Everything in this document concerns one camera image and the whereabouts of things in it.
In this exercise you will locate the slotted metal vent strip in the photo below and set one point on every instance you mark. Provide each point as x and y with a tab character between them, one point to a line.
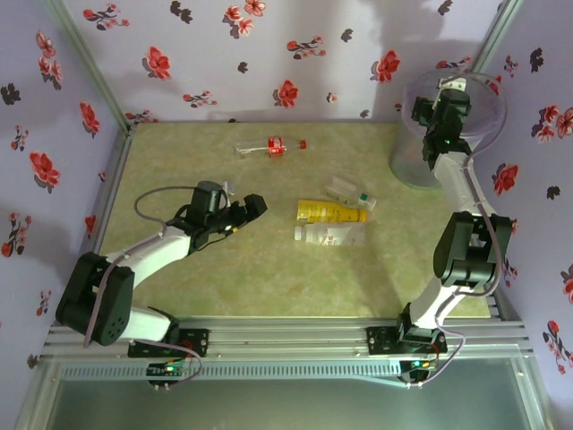
286	369

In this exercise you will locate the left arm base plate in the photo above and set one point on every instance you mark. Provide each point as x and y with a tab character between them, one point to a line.
197	342

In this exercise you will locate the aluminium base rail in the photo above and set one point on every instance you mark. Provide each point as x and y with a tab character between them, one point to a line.
286	336

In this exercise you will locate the Coca-Cola plastic bottle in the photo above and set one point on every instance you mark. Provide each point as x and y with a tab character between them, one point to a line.
276	148

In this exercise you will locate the yellow plastic bottle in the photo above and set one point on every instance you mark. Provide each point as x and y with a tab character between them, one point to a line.
327	211

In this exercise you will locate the aluminium frame post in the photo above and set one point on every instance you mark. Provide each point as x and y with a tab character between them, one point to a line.
89	67
497	31

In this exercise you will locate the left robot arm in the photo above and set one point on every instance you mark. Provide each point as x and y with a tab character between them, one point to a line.
152	251

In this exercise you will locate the transparent plastic bin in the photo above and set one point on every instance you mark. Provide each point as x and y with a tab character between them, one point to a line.
412	170

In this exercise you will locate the small clear green-capped bottle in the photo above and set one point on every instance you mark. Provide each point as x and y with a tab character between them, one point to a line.
344	190

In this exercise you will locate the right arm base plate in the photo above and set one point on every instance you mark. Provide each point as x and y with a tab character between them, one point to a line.
380	340

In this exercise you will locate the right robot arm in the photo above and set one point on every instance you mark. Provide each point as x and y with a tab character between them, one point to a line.
461	188

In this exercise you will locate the grey metal panel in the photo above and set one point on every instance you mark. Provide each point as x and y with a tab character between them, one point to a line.
286	403

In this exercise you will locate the aluminium side rail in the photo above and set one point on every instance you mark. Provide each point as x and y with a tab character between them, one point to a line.
114	179

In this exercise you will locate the white plastic bottle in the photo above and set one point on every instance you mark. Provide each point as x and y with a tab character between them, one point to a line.
331	236

